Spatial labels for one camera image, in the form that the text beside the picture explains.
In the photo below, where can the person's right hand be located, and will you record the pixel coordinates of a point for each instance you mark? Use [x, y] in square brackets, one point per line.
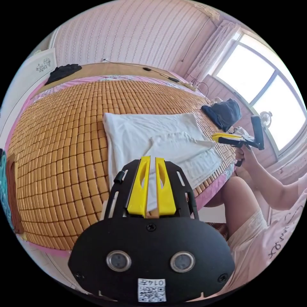
[245, 156]

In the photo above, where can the brown cloth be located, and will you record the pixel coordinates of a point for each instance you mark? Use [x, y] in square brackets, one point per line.
[14, 192]

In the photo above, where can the white dress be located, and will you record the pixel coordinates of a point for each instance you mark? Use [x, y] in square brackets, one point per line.
[144, 134]

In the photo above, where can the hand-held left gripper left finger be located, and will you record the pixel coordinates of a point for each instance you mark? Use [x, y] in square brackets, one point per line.
[138, 192]

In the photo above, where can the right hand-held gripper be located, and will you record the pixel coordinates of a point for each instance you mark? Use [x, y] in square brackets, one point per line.
[247, 141]

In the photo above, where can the person's right forearm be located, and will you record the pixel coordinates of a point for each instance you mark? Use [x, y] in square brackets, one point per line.
[271, 182]

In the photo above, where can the teal patterned cloth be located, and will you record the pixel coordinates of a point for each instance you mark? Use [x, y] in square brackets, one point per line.
[4, 187]

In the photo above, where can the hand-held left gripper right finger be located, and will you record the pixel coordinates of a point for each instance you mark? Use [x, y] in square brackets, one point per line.
[166, 194]

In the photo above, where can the window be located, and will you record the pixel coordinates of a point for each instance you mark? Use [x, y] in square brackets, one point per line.
[254, 76]

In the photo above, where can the pink curtain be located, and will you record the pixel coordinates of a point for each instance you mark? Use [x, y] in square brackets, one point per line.
[213, 52]

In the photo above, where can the white fan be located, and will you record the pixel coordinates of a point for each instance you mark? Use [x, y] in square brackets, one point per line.
[266, 118]

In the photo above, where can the black garment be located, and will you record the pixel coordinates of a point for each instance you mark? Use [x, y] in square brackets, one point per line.
[62, 72]

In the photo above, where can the dark blue garment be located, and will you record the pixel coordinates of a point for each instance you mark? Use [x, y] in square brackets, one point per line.
[224, 112]

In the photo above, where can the person's body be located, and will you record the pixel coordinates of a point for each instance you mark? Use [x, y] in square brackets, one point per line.
[249, 230]

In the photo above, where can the bed with woven mat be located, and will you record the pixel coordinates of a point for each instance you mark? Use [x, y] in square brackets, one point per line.
[60, 144]

